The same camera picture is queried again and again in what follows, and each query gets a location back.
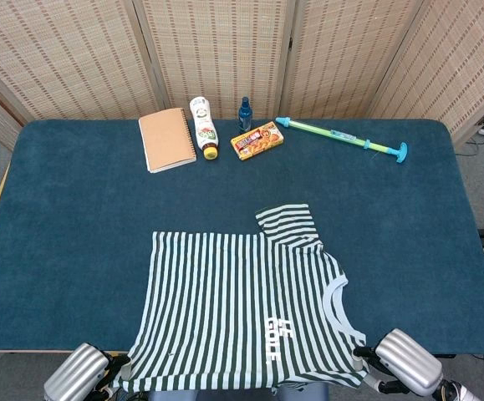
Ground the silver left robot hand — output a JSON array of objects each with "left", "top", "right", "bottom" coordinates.
[{"left": 43, "top": 342, "right": 120, "bottom": 401}]

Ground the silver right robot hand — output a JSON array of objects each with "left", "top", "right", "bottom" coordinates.
[{"left": 352, "top": 327, "right": 444, "bottom": 397}]

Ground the green white striped t-shirt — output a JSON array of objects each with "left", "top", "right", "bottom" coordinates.
[{"left": 111, "top": 203, "right": 370, "bottom": 393}]

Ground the blue carpet table cover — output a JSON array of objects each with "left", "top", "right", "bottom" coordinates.
[{"left": 0, "top": 119, "right": 484, "bottom": 354}]

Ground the green blue water gun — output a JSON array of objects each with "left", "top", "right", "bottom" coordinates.
[{"left": 275, "top": 116, "right": 409, "bottom": 165}]

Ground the brown spiral notebook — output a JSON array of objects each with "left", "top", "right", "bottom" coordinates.
[{"left": 137, "top": 107, "right": 198, "bottom": 174}]

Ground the yellow curry box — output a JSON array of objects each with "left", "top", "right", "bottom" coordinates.
[{"left": 230, "top": 120, "right": 285, "bottom": 161}]

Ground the white bottle yellow cap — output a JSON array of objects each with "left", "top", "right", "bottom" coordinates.
[{"left": 188, "top": 95, "right": 220, "bottom": 160}]

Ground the blue spray bottle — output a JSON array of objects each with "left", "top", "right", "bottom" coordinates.
[{"left": 237, "top": 96, "right": 253, "bottom": 135}]

